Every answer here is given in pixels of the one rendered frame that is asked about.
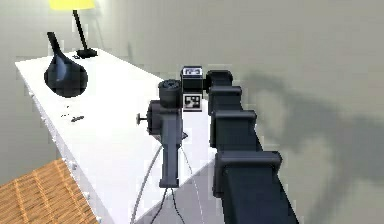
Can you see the yellow table lamp black stand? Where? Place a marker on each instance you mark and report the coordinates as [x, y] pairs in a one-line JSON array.
[[81, 33]]

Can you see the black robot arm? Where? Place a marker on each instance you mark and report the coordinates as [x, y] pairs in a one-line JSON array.
[[246, 186]]

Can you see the white chest of drawers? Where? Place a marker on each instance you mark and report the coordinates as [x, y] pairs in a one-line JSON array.
[[110, 140]]

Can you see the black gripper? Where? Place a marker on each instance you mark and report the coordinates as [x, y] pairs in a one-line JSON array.
[[170, 133]]

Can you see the black long-necked vase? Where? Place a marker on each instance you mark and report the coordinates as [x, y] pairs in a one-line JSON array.
[[65, 77]]

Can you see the small black flat object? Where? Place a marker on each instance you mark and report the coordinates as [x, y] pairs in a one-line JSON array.
[[77, 118]]

